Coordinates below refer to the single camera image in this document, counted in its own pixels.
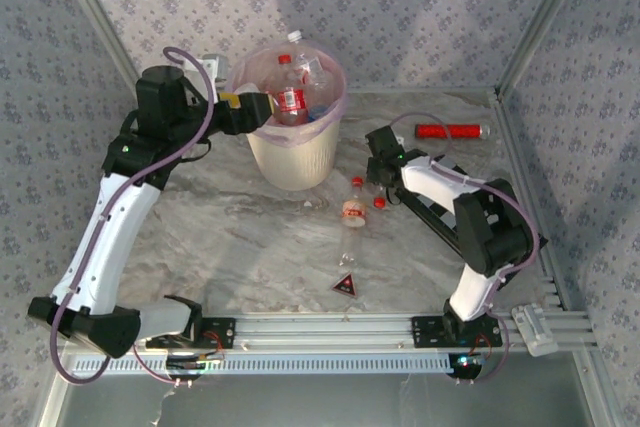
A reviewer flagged clear bottle red label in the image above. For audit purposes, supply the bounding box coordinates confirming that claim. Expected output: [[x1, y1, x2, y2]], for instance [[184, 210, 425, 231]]
[[272, 53, 309, 127]]

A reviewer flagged cream plastic waste bin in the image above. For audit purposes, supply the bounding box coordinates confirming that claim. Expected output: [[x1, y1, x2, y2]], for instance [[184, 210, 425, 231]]
[[224, 40, 350, 193]]

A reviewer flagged pink bin liner bag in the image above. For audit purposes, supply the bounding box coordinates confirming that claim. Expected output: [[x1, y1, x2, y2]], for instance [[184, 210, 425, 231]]
[[224, 40, 350, 149]]

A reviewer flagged clear plastic bottle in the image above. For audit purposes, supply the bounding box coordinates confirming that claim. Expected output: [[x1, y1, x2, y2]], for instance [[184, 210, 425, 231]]
[[300, 57, 336, 93], [337, 225, 361, 269]]

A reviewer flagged crushed bottle red white label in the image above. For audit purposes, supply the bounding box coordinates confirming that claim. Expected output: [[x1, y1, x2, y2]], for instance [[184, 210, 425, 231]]
[[339, 175, 370, 229]]

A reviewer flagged large clear bottle white cap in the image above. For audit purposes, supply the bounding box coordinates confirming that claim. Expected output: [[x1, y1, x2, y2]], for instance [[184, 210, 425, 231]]
[[285, 30, 326, 73]]

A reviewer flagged red glitter tube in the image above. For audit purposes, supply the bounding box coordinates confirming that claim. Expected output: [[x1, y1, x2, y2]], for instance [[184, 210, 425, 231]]
[[413, 122, 494, 141]]

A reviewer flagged red black triangle sticker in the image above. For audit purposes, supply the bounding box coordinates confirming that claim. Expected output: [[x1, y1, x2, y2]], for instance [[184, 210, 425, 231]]
[[328, 270, 361, 299]]

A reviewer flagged metal sheet tray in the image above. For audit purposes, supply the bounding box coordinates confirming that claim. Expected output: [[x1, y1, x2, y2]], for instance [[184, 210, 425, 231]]
[[39, 346, 616, 427]]

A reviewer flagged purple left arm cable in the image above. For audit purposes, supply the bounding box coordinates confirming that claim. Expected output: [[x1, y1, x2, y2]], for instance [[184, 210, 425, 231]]
[[49, 46, 221, 387]]

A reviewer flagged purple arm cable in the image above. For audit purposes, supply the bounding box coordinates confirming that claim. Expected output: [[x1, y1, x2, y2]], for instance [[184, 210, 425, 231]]
[[49, 46, 221, 387], [388, 112, 541, 313]]

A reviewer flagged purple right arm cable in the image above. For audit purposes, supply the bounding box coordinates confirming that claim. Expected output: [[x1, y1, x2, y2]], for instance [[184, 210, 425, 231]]
[[388, 112, 541, 313]]

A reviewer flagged aluminium frame side rail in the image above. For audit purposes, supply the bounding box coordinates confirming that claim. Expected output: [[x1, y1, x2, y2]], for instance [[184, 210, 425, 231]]
[[492, 90, 571, 311]]

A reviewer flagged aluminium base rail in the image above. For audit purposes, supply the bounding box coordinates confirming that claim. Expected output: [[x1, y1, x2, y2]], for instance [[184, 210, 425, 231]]
[[58, 310, 599, 354]]

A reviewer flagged white slotted cable duct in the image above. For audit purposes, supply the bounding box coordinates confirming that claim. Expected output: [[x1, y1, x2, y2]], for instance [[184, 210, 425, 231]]
[[73, 352, 484, 375]]

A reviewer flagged grey frame corner bracket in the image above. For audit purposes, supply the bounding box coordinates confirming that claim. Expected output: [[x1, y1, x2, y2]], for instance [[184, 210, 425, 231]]
[[509, 304, 559, 358]]

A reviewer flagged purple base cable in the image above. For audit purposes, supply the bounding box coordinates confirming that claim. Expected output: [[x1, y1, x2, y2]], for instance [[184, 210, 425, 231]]
[[133, 341, 181, 388], [469, 334, 509, 386]]

